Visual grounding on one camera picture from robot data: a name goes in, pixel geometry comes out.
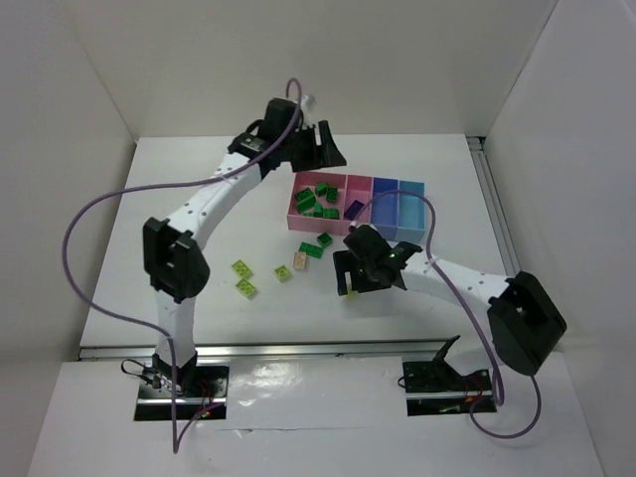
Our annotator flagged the large pink container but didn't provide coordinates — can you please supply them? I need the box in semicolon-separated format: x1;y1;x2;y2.
286;171;347;236

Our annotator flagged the green long lego brick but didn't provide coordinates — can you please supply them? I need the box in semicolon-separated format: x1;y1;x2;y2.
296;197;317;215

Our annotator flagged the purple lego brick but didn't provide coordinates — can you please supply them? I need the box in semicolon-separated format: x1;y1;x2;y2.
343;200;364;221

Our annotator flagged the green lego brick small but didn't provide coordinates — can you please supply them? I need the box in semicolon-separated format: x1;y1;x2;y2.
323;208;340;220

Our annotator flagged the green lego brick pair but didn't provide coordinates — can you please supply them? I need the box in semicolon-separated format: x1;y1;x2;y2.
312;204;324;218

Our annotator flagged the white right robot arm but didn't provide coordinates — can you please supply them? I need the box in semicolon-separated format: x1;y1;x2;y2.
333;225;567;377

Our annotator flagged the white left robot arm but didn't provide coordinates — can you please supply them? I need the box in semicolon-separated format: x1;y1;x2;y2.
142;120;347;388

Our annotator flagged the green lego near containers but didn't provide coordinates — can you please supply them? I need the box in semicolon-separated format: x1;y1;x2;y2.
317;233;333;248

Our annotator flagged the green flat lego brick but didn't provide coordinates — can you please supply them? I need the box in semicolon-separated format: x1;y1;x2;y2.
298;241;324;259

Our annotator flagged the small pink container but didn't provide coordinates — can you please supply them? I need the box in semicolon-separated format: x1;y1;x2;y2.
343;175;373;233

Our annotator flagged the tan lego brick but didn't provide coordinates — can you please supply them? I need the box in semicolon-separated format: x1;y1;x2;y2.
292;251;308;271

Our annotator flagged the purple blue container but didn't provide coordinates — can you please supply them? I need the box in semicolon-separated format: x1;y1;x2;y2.
370;177;398;241

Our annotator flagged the light blue container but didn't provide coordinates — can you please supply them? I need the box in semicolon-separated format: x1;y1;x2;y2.
396;180;425;244

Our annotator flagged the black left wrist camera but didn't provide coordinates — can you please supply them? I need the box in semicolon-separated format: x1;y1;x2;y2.
228;96;314;162

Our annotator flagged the aluminium rail front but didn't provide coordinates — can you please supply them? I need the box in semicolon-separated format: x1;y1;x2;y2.
79;339;445;361

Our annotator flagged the aluminium rail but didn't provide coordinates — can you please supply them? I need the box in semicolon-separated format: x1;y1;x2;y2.
79;339;445;361
466;136;521;275

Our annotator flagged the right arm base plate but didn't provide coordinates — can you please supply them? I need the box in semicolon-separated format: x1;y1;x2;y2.
397;336;497;417

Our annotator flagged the aluminium rail right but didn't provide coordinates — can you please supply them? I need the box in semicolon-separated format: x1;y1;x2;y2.
466;136;521;275

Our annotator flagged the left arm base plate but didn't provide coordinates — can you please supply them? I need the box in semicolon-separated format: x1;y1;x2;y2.
133;364;230;421

